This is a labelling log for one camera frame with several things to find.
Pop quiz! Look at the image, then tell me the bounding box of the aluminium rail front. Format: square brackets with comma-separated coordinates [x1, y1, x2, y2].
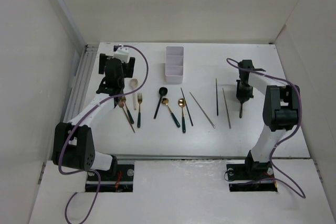
[115, 154, 245, 162]

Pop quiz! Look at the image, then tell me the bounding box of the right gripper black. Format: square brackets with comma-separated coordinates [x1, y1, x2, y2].
[236, 79, 254, 103]

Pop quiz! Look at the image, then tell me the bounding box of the gold spoon green handle left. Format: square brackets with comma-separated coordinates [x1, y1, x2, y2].
[162, 98, 181, 128]

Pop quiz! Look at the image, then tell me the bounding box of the aluminium frame left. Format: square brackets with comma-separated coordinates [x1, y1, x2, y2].
[61, 44, 98, 122]

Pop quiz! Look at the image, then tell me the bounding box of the beige plastic spoon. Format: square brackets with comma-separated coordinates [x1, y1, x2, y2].
[130, 78, 138, 110]

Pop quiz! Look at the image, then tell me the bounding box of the gold spoon green handle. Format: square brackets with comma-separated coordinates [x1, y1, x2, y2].
[162, 98, 181, 128]
[178, 98, 186, 134]

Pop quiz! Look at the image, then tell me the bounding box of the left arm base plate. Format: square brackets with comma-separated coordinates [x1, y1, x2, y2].
[85, 163, 134, 193]

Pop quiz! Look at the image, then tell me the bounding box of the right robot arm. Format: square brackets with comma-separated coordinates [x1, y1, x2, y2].
[236, 60, 300, 179]

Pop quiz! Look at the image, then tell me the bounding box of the dark chopstick centre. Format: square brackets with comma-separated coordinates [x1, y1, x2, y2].
[180, 87, 194, 126]

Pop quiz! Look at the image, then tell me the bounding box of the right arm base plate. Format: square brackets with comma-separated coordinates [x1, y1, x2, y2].
[226, 162, 278, 193]

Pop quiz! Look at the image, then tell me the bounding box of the gold spoon green handle right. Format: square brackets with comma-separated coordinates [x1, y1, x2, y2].
[178, 98, 186, 134]

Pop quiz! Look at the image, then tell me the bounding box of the dark green chopstick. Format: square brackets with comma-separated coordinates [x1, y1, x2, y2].
[215, 78, 219, 116]

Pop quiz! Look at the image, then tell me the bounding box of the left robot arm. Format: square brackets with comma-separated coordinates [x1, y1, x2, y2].
[52, 47, 135, 180]

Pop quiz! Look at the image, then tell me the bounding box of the black spoon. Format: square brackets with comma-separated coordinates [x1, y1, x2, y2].
[153, 87, 168, 119]

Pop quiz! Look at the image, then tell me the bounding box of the white three-compartment utensil holder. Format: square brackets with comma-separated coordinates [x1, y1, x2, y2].
[165, 46, 184, 84]

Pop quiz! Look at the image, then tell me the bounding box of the silver metal chopstick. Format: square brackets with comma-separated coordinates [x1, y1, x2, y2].
[189, 92, 216, 129]

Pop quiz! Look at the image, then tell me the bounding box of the brown grey chopstick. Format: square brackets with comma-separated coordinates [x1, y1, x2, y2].
[222, 88, 232, 129]

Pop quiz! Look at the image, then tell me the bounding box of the brown wooden chopstick left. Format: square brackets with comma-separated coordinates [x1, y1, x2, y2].
[121, 103, 135, 133]

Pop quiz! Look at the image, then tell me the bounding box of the rose gold fork green handle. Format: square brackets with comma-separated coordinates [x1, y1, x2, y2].
[118, 96, 134, 124]

